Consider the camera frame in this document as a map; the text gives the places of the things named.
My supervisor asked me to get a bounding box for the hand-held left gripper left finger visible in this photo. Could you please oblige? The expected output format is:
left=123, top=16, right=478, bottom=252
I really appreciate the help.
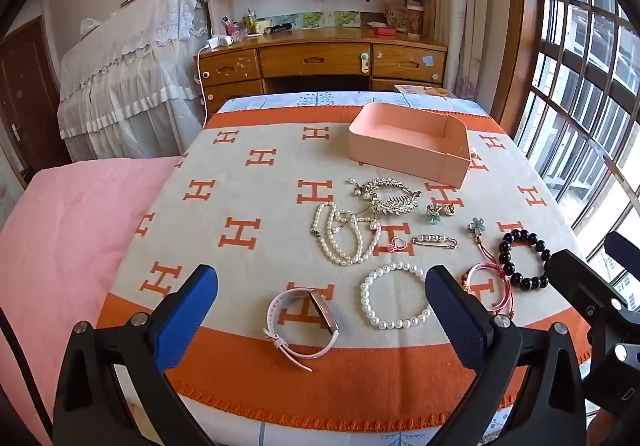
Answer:
left=52, top=264, right=219, bottom=446

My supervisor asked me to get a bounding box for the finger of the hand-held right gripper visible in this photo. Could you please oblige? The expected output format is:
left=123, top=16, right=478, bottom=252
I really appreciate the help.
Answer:
left=603, top=230, right=640, bottom=273
left=544, top=249, right=627, bottom=328

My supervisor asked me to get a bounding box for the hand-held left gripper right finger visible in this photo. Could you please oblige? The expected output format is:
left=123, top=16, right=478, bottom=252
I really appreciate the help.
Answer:
left=424, top=265, right=586, bottom=446

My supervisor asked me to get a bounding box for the red string bracelet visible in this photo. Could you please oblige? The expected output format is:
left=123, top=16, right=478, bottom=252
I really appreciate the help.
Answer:
left=460, top=262, right=512, bottom=316

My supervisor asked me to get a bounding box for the black bead bracelet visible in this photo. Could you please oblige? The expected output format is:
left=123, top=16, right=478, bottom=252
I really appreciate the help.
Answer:
left=498, top=229, right=552, bottom=291

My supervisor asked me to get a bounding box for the white pearl bracelet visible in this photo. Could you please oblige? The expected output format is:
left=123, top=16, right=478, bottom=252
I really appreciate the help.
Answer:
left=360, top=262, right=435, bottom=331

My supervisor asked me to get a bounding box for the pink strap watch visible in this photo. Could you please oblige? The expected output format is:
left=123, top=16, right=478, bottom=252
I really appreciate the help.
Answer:
left=263, top=289, right=342, bottom=372

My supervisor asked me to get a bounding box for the silver leaf hair comb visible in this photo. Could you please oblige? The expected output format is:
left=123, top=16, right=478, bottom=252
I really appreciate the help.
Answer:
left=360, top=176, right=424, bottom=216

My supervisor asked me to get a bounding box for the silver pearl drop brooch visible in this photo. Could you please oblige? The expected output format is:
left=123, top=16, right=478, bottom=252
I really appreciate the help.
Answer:
left=348, top=177, right=376, bottom=201

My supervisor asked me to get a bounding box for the pearl necklace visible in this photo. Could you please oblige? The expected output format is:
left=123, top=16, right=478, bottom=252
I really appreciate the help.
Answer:
left=311, top=201, right=383, bottom=267

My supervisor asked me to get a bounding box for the pink box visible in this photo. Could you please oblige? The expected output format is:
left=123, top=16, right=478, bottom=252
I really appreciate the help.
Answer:
left=348, top=102, right=471, bottom=189

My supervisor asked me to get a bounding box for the silver safety pin brooch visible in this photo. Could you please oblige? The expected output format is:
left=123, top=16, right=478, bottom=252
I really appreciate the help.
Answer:
left=412, top=235, right=458, bottom=250

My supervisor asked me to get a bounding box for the pink blanket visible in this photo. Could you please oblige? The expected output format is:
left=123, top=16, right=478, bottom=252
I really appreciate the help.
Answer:
left=0, top=156, right=183, bottom=446

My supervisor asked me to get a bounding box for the orange patterned blanket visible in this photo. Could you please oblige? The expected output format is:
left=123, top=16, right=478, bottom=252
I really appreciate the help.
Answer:
left=97, top=106, right=593, bottom=432

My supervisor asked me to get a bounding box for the illustrated cover book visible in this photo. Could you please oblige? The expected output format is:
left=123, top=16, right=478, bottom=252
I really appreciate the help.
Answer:
left=393, top=84, right=456, bottom=100

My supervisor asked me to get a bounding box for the tree print bed sheet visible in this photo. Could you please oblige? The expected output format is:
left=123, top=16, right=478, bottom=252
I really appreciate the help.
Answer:
left=120, top=90, right=601, bottom=446

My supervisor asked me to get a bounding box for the brown wooden door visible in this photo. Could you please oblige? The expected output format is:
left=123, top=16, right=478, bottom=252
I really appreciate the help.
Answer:
left=0, top=16, right=71, bottom=187

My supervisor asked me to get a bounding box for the pale floral curtain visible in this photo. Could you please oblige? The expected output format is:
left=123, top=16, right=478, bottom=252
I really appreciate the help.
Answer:
left=432, top=0, right=511, bottom=102

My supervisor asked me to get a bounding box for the wooden desk with drawers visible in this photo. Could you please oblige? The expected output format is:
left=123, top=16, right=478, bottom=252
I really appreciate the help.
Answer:
left=194, top=29, right=448, bottom=114

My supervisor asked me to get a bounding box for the brown patterned bag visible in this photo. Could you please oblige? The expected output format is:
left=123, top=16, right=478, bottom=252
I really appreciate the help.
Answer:
left=385, top=0, right=425, bottom=37

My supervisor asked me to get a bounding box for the green flower charm cord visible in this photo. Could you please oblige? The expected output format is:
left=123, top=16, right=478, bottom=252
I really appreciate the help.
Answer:
left=468, top=217, right=494, bottom=263

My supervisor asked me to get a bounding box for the black cable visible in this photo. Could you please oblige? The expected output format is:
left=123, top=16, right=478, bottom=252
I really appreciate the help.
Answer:
left=0, top=311, right=56, bottom=446

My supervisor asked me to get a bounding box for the grid frame window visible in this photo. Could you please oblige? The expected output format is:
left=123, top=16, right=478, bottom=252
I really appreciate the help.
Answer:
left=515, top=0, right=640, bottom=317

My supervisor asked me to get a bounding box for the white charger cable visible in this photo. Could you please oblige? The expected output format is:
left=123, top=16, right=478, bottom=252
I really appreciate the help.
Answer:
left=194, top=45, right=211, bottom=127

